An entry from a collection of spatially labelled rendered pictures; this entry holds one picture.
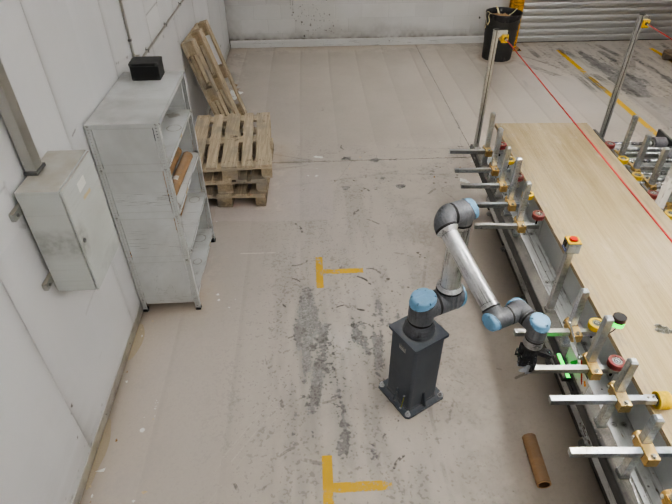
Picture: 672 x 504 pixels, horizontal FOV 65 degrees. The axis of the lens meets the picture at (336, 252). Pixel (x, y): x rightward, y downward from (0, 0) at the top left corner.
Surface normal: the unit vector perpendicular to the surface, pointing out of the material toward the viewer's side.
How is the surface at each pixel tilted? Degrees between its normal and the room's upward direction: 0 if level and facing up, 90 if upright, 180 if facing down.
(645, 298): 0
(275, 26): 90
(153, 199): 90
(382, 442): 0
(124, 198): 90
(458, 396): 0
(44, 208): 90
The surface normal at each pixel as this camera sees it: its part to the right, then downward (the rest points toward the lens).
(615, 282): 0.00, -0.78
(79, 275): 0.05, 0.62
